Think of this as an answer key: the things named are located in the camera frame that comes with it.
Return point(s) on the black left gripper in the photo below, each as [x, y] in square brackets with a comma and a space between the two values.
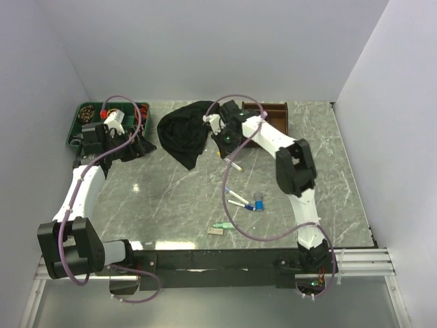
[139, 147]

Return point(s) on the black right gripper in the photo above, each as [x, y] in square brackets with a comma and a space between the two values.
[225, 149]

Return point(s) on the yellow cap white marker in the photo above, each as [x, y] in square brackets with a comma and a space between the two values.
[234, 165]

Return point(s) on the brown wooden desk organizer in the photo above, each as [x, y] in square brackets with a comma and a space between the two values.
[277, 114]

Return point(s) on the light blue cap marker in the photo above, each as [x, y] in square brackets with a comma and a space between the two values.
[229, 191]

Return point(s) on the dark blue cap marker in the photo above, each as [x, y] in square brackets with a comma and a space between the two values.
[246, 206]

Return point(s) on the blue correction tape roll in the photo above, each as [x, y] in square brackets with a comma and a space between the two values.
[259, 205]

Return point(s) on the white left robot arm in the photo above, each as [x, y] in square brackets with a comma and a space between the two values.
[69, 244]

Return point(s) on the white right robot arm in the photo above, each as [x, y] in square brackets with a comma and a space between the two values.
[295, 175]

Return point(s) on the grey rolled tie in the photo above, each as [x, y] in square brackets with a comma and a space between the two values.
[76, 140]

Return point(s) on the brown patterned rolled tie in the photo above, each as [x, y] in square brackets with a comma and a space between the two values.
[85, 115]

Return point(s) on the green compartment tray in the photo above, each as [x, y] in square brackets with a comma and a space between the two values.
[128, 121]

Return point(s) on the yellow rolled tie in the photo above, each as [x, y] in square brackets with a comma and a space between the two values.
[112, 111]

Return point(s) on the orange navy striped rolled tie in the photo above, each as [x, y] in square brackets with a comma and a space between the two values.
[141, 116]

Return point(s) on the green correction tape dispenser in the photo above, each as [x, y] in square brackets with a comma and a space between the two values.
[224, 225]

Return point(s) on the beige eraser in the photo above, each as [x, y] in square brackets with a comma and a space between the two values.
[215, 231]

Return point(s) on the black base crossbar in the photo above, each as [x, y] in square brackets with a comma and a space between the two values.
[209, 268]

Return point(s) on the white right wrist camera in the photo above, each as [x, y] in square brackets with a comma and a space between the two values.
[214, 121]

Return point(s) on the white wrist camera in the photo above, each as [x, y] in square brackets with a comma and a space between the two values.
[214, 121]
[114, 121]

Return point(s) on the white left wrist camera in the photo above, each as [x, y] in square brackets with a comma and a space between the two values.
[114, 121]

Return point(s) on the black drawstring shorts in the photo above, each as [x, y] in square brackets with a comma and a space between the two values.
[183, 134]

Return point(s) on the aluminium frame rail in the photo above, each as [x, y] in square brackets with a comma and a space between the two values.
[364, 262]

